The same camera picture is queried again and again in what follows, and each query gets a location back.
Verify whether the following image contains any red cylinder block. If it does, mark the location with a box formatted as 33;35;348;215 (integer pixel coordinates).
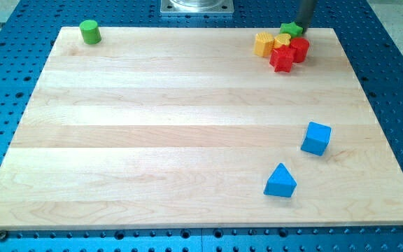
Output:
290;37;310;63

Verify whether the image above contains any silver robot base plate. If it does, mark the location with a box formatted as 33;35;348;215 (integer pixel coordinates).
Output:
160;0;234;15

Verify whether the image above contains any yellow hexagon block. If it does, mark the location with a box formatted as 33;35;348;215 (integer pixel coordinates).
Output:
253;31;274;57

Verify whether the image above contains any blue perforated metal table plate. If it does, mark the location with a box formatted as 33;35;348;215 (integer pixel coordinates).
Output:
0;1;403;251

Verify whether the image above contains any yellow heart block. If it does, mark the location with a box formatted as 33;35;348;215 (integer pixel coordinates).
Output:
273;33;292;48

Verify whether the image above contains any green cylinder block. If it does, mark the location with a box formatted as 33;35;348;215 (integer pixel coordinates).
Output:
79;20;101;45

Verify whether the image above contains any blue cube block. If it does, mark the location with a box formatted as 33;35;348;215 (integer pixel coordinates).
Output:
301;122;332;156

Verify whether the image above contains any blue triangle block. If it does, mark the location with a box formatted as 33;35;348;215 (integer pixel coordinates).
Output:
264;163;297;197

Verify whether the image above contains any red star block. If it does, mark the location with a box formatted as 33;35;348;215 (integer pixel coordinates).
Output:
269;45;295;73

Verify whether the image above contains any light wooden board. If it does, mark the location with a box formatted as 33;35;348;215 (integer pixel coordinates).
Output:
0;27;403;230

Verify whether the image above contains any green star block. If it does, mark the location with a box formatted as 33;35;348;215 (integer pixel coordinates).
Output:
280;22;303;38

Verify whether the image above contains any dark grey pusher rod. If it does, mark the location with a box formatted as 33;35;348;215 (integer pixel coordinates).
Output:
295;0;318;34

